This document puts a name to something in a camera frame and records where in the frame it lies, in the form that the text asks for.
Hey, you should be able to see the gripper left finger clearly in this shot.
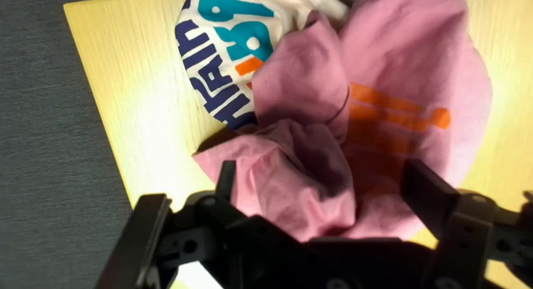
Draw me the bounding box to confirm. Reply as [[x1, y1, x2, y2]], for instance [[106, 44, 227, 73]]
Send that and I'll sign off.
[[94, 160, 311, 289]]

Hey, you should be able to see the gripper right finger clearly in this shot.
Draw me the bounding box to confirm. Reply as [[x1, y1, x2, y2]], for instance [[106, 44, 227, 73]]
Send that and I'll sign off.
[[401, 158, 533, 289]]

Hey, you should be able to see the pink shirt with orange print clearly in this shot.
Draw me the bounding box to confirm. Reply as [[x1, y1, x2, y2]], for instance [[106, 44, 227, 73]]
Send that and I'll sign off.
[[192, 0, 493, 243]]

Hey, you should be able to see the white shirt with blue print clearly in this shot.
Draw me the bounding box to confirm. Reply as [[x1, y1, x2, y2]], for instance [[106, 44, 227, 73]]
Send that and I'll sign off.
[[175, 0, 359, 130]]

